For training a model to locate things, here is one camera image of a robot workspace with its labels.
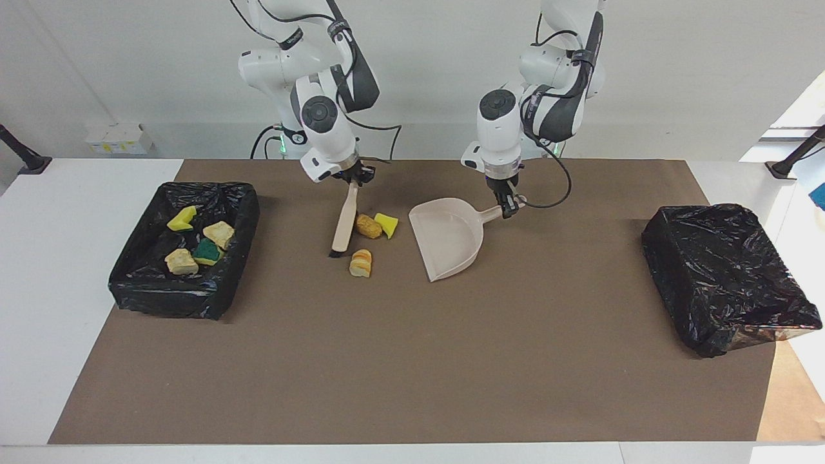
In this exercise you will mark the white wall socket strip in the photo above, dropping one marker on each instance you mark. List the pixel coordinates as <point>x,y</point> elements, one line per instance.
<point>116,138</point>

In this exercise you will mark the beige plastic dustpan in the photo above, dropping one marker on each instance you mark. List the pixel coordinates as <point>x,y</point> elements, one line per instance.
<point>448,238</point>

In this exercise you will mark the brown fried nugget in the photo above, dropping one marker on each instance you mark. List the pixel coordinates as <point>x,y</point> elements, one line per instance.
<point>368,226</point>

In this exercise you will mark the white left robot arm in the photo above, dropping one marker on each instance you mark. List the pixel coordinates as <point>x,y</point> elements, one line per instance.
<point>503,129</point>

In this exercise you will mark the tan paper sheet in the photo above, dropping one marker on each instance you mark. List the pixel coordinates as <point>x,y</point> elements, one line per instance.
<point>796,399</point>

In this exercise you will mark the pale bread chunk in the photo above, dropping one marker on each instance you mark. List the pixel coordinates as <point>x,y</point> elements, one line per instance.
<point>361,263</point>

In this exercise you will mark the golden croissant piece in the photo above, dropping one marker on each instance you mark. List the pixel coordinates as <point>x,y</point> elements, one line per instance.
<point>181,261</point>
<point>219,233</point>

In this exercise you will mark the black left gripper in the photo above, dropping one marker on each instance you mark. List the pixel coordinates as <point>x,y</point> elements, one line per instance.
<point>501,185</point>

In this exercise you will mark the notched yellow sponge piece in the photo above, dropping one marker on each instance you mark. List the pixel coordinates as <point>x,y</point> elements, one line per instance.
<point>207,251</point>

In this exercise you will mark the beige brush black bristles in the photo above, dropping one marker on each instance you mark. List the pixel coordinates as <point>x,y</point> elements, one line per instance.
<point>343,225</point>

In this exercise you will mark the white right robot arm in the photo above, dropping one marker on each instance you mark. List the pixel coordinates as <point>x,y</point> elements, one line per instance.
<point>322,129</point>

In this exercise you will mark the yellow sponge block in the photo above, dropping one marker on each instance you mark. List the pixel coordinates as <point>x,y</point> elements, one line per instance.
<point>182,220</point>

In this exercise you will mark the black bag lined bin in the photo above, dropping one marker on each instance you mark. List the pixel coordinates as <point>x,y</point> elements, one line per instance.
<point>728,277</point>
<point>161,290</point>

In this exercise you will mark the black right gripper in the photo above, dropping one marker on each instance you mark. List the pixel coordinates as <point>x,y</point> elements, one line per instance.
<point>356,174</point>

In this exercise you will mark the blue object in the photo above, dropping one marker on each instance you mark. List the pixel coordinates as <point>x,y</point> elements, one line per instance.
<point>820,196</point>

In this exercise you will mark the black camera stand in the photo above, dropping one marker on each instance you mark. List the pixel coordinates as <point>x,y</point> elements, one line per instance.
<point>26,160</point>
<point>793,161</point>

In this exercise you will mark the brown paper table mat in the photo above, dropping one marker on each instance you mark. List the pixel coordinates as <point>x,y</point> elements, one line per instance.
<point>322,386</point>

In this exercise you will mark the small yellow sponge wedge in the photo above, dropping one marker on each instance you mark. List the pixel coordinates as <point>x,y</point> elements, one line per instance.
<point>387,225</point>

